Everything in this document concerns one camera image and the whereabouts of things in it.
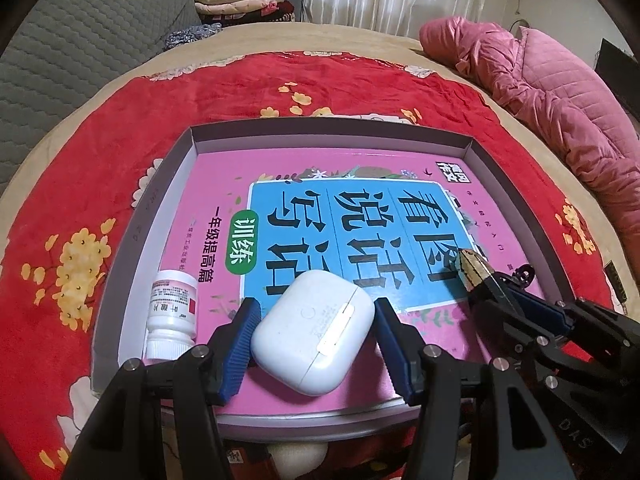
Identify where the black gold-tipped pen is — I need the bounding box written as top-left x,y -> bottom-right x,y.
452,246 -> 536,303

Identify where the red floral blanket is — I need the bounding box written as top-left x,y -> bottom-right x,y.
0,50 -> 616,480

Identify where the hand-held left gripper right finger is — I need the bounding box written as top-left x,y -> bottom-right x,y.
374,297 -> 576,480

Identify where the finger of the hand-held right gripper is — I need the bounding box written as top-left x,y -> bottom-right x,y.
472,302 -> 556,376
480,275 -> 640,346

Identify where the white earbuds case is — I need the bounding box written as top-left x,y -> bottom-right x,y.
250,269 -> 376,397

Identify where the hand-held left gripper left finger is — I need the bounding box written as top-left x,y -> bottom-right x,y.
65,297 -> 263,480

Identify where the white pill bottle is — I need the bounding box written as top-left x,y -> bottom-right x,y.
143,269 -> 199,361

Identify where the beige bed sheet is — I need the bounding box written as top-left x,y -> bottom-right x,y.
0,20 -> 640,321

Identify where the grey cardboard box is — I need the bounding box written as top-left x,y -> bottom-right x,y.
90,121 -> 576,441

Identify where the blue patterned cloth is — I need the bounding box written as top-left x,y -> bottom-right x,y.
164,21 -> 223,52

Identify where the grey quilted headboard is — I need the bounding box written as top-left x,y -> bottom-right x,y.
0,0 -> 203,196

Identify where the pink quilted jacket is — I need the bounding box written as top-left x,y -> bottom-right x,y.
419,16 -> 640,256

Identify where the black tag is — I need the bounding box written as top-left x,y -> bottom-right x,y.
604,260 -> 628,306

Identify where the pink book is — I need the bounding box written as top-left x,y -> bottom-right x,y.
145,152 -> 546,418

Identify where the black television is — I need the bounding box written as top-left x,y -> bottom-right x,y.
595,37 -> 640,121

